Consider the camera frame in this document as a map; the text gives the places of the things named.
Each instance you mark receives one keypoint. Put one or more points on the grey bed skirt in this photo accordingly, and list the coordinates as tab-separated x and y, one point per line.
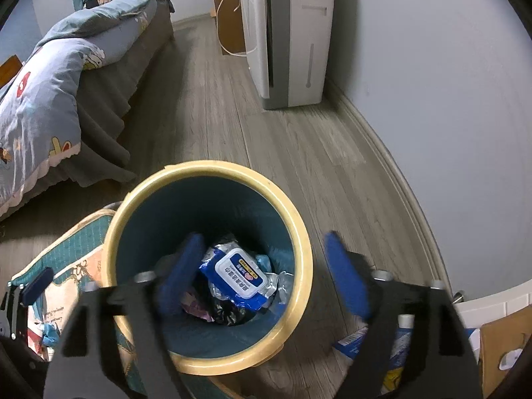
108	124

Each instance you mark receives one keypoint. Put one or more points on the patterned teal and orange mat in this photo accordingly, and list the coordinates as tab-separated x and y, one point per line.
75	249

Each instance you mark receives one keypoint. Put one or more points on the wooden bed frame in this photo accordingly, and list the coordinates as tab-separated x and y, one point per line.
9	70

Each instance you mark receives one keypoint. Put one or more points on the blue wet wipes packet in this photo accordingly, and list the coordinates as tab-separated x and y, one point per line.
239	276

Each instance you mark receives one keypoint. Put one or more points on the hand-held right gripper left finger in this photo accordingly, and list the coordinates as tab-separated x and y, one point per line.
183	276

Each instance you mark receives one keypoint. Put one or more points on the cardboard box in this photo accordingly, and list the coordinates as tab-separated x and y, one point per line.
505	341

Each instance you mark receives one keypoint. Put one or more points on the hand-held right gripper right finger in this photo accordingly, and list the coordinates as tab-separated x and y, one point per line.
345	276

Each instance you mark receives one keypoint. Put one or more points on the wooden cabinet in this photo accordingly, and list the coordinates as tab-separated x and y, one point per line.
228	16

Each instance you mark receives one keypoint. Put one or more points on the bed with blue cartoon duvet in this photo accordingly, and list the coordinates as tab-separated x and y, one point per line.
45	91

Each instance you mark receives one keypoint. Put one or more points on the teal bin with yellow rim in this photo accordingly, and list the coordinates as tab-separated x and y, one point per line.
145	224

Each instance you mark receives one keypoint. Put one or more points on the white air purifier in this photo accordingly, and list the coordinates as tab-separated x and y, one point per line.
291	37

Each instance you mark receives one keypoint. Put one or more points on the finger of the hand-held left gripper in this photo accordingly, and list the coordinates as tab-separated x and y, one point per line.
8	314
37	283

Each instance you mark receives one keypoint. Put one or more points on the black plastic bag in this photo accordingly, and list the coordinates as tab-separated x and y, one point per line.
226	311

